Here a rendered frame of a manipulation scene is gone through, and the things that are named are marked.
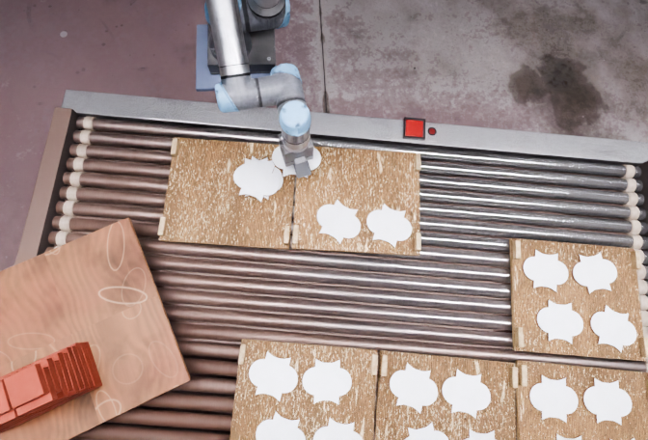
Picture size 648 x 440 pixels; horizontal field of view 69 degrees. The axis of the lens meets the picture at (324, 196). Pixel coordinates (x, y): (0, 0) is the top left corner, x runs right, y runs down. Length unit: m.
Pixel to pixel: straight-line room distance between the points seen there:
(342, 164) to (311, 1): 1.66
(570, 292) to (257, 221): 1.02
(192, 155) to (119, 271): 0.44
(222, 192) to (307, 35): 1.58
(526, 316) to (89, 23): 2.73
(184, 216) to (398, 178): 0.71
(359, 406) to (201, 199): 0.80
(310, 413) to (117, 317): 0.61
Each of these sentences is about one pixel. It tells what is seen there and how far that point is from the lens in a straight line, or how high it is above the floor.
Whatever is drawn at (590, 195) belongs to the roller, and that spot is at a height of 0.92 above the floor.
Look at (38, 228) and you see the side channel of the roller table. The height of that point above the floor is 0.95.
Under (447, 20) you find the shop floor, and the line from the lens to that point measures 3.13.
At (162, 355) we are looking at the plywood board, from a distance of 1.44.
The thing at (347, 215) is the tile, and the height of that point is 0.94.
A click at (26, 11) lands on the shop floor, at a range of 3.41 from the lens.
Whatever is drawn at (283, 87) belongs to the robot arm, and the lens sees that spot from 1.22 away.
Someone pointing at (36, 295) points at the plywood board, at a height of 1.04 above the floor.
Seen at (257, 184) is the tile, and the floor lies 0.97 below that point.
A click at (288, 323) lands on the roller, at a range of 1.51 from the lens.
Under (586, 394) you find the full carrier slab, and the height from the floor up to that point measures 0.95.
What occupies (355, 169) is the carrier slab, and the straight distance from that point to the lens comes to 1.58.
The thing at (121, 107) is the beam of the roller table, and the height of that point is 0.91.
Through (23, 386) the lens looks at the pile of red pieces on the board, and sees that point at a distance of 1.27.
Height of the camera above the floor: 2.42
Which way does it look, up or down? 74 degrees down
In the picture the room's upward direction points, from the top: 9 degrees clockwise
